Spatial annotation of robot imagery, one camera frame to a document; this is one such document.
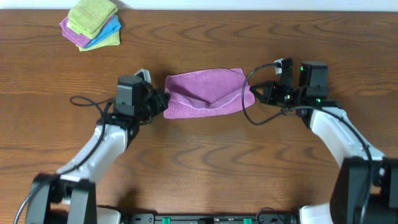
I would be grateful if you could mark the purple microfiber cloth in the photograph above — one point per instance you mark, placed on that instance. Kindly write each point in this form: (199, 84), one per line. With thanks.
(206, 93)

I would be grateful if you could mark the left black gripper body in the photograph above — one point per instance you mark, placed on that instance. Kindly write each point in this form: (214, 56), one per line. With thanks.
(157, 102)

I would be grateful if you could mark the top green folded cloth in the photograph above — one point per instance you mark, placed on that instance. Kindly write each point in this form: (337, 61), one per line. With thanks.
(87, 17)

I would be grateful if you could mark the purple folded cloth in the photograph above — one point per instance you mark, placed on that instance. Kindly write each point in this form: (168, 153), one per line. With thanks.
(80, 39)

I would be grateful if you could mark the green folded cloth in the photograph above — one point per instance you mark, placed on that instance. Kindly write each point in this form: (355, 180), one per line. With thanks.
(87, 17)
(111, 40)

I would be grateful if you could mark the blue folded cloth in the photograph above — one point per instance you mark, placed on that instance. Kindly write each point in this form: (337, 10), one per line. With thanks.
(115, 25)

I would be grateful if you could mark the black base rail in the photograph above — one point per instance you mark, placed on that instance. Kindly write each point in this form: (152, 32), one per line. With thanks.
(262, 218)

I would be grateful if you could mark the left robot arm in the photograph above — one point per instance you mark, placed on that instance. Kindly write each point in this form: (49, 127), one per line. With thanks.
(69, 195)

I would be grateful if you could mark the bottom green folded cloth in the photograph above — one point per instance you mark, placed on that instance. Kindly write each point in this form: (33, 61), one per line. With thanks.
(111, 40)

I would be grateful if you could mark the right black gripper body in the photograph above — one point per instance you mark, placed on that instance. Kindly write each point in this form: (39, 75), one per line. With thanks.
(283, 97)

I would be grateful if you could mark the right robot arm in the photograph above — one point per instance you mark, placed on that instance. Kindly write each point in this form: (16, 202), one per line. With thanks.
(366, 188)

